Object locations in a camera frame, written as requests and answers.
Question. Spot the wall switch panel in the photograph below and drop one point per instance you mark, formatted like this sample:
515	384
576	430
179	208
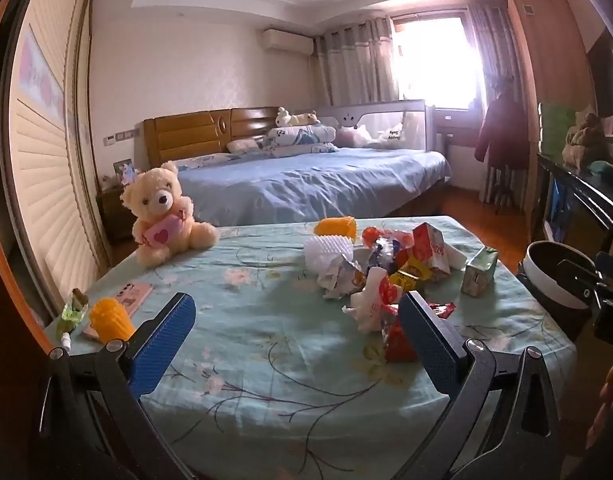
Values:
121	137

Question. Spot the small pink pillow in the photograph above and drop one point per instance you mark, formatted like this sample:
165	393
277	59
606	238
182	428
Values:
242	146

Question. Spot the green floral cloth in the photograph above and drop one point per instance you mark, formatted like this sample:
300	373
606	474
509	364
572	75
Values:
266	320

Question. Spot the white sliding wardrobe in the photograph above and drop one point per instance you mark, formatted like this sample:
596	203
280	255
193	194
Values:
41	160

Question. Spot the wooden headboard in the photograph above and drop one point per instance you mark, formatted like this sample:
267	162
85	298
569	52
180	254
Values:
186	135

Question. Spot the teal cloth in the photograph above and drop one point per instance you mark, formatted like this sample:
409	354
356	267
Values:
606	170

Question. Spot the dark red coat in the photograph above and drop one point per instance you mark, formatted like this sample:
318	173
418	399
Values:
501	130

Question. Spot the black white-rimmed trash bin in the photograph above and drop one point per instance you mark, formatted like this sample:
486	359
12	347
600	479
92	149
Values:
546	305

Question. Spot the photo frame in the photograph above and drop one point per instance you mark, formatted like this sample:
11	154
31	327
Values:
122	170

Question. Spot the red white carton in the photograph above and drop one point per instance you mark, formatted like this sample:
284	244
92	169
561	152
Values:
429	247

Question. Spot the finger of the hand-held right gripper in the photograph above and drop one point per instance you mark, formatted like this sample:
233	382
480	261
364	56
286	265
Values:
581	282
611	270

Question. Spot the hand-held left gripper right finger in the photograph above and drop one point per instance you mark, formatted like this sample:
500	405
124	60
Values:
431	345

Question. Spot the wooden nightstand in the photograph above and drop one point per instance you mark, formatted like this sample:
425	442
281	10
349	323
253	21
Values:
114	215

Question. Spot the grey bed guard rail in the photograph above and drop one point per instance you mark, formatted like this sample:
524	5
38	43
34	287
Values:
346	112

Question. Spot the orange red clear wrapper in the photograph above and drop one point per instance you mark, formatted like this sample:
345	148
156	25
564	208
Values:
372	237

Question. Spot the white air conditioner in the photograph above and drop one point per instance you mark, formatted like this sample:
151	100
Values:
289	42

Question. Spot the black desk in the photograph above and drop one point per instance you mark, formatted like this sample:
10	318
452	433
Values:
586	195

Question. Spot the cream teddy bear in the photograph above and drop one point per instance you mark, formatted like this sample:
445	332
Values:
161	200

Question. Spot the bed with blue sheet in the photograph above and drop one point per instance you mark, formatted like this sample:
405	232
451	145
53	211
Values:
311	185

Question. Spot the grey striped curtain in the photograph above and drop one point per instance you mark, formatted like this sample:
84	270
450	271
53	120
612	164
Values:
351	65
486	50

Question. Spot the panda print pillow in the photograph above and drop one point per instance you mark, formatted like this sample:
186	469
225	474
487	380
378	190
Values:
296	136

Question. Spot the green plastic wrapper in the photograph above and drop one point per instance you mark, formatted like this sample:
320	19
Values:
74	310

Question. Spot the white red plastic wrapper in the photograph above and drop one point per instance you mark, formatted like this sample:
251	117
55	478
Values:
369	305

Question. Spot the printed paper wrapper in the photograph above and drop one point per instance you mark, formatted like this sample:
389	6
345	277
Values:
341	275

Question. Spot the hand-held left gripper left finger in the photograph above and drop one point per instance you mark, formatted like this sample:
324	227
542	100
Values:
161	345

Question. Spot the white tissue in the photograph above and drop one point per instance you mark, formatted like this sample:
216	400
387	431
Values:
457	257

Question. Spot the white yellow plush toy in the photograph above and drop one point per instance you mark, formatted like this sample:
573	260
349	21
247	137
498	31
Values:
294	119

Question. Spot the bright window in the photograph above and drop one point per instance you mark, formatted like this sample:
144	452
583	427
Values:
436	60

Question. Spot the pink plush toy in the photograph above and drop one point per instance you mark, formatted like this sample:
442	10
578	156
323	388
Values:
354	136

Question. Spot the blue snack bag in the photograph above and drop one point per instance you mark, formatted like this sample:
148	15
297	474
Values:
386	255

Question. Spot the green white carton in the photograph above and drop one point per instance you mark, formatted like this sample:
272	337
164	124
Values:
479	272

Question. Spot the yellow red snack wrapper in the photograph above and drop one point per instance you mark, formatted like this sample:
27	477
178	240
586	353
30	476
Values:
409	275

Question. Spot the black television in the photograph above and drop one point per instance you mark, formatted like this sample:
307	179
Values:
606	80

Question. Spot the brown plush toy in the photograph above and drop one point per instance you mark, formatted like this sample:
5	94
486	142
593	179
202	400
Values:
583	137

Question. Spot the tall wooden cabinet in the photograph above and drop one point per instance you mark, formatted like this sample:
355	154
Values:
546	60

